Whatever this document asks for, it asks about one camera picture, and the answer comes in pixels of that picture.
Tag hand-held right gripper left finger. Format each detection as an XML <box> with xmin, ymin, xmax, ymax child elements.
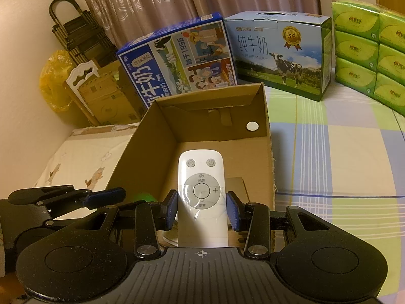
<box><xmin>65</xmin><ymin>189</ymin><xmax>178</xmax><ymax>258</ymax></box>

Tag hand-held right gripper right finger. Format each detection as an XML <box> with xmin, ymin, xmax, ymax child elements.
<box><xmin>226</xmin><ymin>191</ymin><xmax>340</xmax><ymax>258</ymax></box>

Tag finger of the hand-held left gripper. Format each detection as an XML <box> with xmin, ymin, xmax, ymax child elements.
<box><xmin>8</xmin><ymin>185</ymin><xmax>94</xmax><ymax>207</ymax></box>
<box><xmin>47</xmin><ymin>188</ymin><xmax>126</xmax><ymax>227</ymax></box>

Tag white remote with round dial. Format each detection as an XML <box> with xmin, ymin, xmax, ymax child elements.
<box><xmin>176</xmin><ymin>149</ymin><xmax>229</xmax><ymax>248</ymax></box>

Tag brown cardboard box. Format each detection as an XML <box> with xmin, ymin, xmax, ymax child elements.
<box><xmin>106</xmin><ymin>82</ymin><xmax>276</xmax><ymax>239</ymax></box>

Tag stacked brown cardboard cartons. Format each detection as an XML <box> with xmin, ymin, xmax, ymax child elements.
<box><xmin>77</xmin><ymin>60</ymin><xmax>147</xmax><ymax>125</ymax></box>

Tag yellow plastic bag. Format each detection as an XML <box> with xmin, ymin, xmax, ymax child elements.
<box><xmin>39</xmin><ymin>50</ymin><xmax>75</xmax><ymax>113</ymax></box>

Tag checked pastel tablecloth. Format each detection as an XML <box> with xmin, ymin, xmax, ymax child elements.
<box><xmin>264</xmin><ymin>82</ymin><xmax>405</xmax><ymax>304</ymax></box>

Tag white carved chair back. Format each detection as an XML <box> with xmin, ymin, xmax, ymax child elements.
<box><xmin>65</xmin><ymin>62</ymin><xmax>102</xmax><ymax>125</ymax></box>

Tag blue cartoon milk carton box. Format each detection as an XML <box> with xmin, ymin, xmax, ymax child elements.
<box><xmin>115</xmin><ymin>12</ymin><xmax>238</xmax><ymax>111</ymax></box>

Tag cow print milk carton box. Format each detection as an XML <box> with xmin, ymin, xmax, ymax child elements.
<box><xmin>223</xmin><ymin>11</ymin><xmax>334</xmax><ymax>102</ymax></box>

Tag black folding rack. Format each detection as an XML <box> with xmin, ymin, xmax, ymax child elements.
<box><xmin>49</xmin><ymin>0</ymin><xmax>118</xmax><ymax>68</ymax></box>

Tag pink patterned curtain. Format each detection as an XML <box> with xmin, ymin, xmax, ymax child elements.
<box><xmin>74</xmin><ymin>0</ymin><xmax>318</xmax><ymax>48</ymax></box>

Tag stack of green tissue packs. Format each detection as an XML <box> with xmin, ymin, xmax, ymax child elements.
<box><xmin>331</xmin><ymin>0</ymin><xmax>405</xmax><ymax>116</ymax></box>

